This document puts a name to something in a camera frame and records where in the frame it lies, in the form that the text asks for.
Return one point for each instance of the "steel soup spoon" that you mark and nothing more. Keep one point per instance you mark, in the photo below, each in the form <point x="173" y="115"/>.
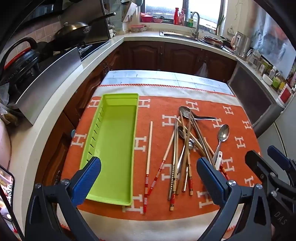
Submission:
<point x="185" y="111"/>

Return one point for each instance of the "hanging plastic bag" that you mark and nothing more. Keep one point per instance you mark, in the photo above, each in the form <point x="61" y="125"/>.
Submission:
<point x="202" y="69"/>

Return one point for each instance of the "blue cabinet knob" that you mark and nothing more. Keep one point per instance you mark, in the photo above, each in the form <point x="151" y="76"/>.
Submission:
<point x="73" y="133"/>

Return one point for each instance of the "stainless steel appliance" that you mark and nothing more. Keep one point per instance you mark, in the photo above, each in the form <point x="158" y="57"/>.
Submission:
<point x="249" y="92"/>

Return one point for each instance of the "steel chopstick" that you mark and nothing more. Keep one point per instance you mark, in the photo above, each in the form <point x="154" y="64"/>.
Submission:
<point x="201" y="139"/>

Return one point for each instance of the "green onions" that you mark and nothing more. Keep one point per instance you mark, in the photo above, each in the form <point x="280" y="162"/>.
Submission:
<point x="220" y="24"/>

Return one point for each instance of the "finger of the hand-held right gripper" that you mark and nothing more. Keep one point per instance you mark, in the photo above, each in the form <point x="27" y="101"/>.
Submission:
<point x="256" y="164"/>
<point x="278" y="157"/>

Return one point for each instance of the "black kettle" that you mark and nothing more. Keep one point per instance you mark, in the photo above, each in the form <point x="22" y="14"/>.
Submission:
<point x="23" y="62"/>

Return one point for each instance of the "white kitchen countertop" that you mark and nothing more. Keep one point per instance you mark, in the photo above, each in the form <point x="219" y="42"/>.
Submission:
<point x="46" y="129"/>

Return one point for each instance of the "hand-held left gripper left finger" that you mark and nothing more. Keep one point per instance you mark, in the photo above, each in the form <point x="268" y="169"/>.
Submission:
<point x="89" y="178"/>

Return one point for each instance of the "red frying pan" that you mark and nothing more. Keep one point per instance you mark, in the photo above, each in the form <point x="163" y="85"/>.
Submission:
<point x="212" y="39"/>

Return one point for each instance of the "red box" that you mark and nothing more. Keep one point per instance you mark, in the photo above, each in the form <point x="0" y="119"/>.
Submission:
<point x="285" y="93"/>

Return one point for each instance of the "brown wooden kitchen cabinets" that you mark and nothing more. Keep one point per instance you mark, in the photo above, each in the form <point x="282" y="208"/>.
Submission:
<point x="143" y="55"/>

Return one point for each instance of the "blue-white table cover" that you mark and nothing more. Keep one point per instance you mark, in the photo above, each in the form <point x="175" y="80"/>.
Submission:
<point x="161" y="77"/>

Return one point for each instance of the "yellow container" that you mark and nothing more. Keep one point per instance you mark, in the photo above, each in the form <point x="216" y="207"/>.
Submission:
<point x="282" y="86"/>

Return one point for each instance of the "black range hood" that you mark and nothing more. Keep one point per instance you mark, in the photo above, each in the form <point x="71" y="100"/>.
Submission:
<point x="46" y="11"/>

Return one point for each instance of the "black phone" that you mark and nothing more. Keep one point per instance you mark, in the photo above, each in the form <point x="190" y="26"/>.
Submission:
<point x="5" y="185"/>

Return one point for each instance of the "glass jars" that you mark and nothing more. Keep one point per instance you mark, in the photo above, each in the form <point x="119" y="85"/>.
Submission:
<point x="264" y="67"/>

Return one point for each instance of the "white ceramic spoon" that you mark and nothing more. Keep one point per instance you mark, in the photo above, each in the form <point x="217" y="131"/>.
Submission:
<point x="218" y="160"/>

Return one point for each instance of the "stainless steel stove guard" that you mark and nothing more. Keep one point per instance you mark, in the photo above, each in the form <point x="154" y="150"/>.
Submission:
<point x="50" y="76"/>
<point x="101" y="30"/>

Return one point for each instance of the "white bowl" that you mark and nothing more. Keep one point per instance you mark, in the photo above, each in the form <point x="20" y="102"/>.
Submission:
<point x="267" y="79"/>

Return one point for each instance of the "glass jug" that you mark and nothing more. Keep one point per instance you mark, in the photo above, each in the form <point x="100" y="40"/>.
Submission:
<point x="254" y="58"/>

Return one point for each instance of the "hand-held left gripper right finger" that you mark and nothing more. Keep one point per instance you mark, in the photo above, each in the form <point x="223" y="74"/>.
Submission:
<point x="209" y="180"/>

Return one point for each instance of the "black wok with lid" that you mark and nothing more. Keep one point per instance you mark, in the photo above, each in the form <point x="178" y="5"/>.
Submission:
<point x="69" y="31"/>

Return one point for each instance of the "steel faucet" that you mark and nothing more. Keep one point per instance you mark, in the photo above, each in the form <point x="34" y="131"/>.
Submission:
<point x="197" y="27"/>

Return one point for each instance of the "pile of wooden chopsticks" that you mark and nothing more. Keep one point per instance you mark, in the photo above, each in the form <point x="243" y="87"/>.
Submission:
<point x="176" y="148"/>

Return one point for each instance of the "black gas stove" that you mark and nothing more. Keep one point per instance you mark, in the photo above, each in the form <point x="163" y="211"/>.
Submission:
<point x="92" y="49"/>

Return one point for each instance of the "covered pink bowl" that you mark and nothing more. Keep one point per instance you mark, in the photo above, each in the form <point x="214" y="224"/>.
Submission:
<point x="138" y="28"/>

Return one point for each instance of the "steel kitchen sink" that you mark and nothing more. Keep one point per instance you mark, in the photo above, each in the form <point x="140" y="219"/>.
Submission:
<point x="175" y="35"/>

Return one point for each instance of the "green plastic utensil tray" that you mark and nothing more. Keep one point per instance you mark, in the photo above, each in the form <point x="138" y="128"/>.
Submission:
<point x="115" y="150"/>

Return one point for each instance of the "green bottle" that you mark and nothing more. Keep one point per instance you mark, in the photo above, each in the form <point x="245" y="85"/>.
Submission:
<point x="190" y="22"/>

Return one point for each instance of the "orange patterned blanket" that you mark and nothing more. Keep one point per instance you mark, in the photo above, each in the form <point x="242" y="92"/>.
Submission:
<point x="157" y="106"/>

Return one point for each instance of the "red bowl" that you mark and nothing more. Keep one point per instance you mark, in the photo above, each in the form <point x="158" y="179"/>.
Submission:
<point x="146" y="18"/>

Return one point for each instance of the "green container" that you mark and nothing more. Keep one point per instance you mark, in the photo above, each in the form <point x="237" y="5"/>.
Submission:
<point x="276" y="82"/>

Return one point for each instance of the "red striped wooden chopstick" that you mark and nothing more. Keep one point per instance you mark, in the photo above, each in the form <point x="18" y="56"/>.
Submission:
<point x="167" y="150"/>
<point x="148" y="160"/>

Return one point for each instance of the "steel electric kettle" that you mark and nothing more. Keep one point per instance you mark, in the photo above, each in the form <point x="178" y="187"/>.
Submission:
<point x="241" y="45"/>

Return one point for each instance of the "wall poster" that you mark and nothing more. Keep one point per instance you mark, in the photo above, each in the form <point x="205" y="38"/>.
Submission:
<point x="272" y="37"/>

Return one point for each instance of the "kitchen window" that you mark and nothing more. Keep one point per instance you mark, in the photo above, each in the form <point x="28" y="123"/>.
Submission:
<point x="161" y="7"/>

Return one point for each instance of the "steel tablespoon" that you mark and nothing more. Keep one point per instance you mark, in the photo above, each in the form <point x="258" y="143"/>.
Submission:
<point x="223" y="134"/>

